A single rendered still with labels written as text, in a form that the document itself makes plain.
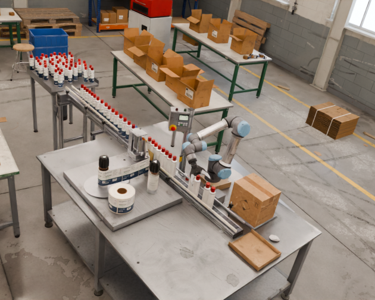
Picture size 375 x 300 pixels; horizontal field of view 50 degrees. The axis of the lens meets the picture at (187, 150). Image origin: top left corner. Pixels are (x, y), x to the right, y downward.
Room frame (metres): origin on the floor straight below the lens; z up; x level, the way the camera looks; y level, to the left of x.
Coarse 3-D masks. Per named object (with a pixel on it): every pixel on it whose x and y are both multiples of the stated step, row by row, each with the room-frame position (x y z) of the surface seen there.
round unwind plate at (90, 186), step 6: (90, 180) 2.67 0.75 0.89; (96, 180) 2.68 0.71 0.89; (84, 186) 2.58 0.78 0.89; (90, 186) 2.59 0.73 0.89; (96, 186) 2.60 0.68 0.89; (108, 186) 2.63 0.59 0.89; (90, 192) 2.52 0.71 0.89; (96, 192) 2.53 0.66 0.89; (102, 192) 2.54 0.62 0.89; (108, 192) 2.55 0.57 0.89
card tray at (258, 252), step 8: (256, 232) 2.39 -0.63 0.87; (240, 240) 2.31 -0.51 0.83; (248, 240) 2.33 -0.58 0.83; (256, 240) 2.34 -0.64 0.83; (264, 240) 2.33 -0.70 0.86; (232, 248) 2.22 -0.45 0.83; (240, 248) 2.23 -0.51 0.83; (248, 248) 2.24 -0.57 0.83; (256, 248) 2.26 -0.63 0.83; (264, 248) 2.27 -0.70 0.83; (272, 248) 2.27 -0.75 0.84; (240, 256) 2.15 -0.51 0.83; (248, 256) 2.16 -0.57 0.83; (256, 256) 2.18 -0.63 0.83; (264, 256) 2.19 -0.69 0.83; (272, 256) 2.20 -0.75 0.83; (256, 264) 2.06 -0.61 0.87; (264, 264) 2.08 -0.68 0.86
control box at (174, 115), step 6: (174, 108) 3.07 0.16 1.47; (180, 108) 3.09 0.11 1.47; (186, 108) 3.11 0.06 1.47; (174, 114) 3.01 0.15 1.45; (186, 114) 3.03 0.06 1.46; (168, 120) 3.08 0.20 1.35; (174, 120) 3.02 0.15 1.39; (180, 120) 3.02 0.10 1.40; (168, 126) 3.03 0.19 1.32; (174, 126) 3.02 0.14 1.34; (180, 126) 3.03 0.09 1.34; (186, 126) 3.04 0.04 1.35
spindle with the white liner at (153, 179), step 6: (156, 162) 2.67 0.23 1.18; (150, 168) 2.66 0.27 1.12; (156, 168) 2.65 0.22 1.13; (150, 174) 2.65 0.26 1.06; (156, 174) 2.66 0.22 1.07; (150, 180) 2.65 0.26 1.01; (156, 180) 2.65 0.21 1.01; (150, 186) 2.64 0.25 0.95; (156, 186) 2.66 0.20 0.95; (150, 192) 2.64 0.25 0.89; (156, 192) 2.66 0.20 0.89
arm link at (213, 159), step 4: (212, 156) 3.02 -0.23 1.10; (216, 156) 3.03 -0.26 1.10; (220, 156) 3.03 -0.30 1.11; (208, 160) 3.01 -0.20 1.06; (212, 160) 2.97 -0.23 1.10; (216, 160) 2.96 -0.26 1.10; (208, 164) 2.99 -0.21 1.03; (212, 164) 2.95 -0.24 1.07; (208, 168) 2.98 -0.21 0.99; (212, 168) 2.93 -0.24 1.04
